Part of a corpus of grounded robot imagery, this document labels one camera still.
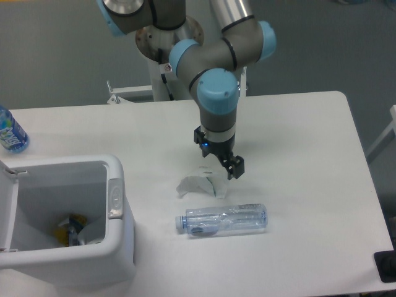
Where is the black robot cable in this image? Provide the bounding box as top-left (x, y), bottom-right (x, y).
top-left (157, 48), bottom-right (176, 101)

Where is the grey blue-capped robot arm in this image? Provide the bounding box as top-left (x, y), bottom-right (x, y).
top-left (97, 1), bottom-right (277, 179)

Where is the white pedestal base frame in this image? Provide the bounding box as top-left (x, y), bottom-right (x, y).
top-left (106, 66), bottom-right (249, 105)

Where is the white frame at right edge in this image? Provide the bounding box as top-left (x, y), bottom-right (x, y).
top-left (366, 105), bottom-right (395, 164)

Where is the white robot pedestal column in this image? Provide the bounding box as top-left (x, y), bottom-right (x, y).
top-left (136, 16), bottom-right (204, 101)

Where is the white plastic trash can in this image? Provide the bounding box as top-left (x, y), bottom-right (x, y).
top-left (1, 155), bottom-right (136, 286)

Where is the crushed clear plastic bottle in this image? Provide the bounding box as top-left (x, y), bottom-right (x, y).
top-left (175, 204), bottom-right (269, 237)

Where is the blue labelled water bottle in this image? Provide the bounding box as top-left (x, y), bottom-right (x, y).
top-left (1, 106), bottom-right (29, 153)

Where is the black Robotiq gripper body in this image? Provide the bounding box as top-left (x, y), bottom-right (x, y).
top-left (194, 126), bottom-right (235, 161)

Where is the white paper trash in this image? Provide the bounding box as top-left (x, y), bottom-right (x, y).
top-left (176, 166), bottom-right (229, 199)

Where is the yellow trash in can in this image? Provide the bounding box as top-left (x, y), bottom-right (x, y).
top-left (53, 213), bottom-right (87, 247)

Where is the black clamp at table edge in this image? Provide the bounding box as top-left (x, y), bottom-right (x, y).
top-left (374, 250), bottom-right (395, 283)

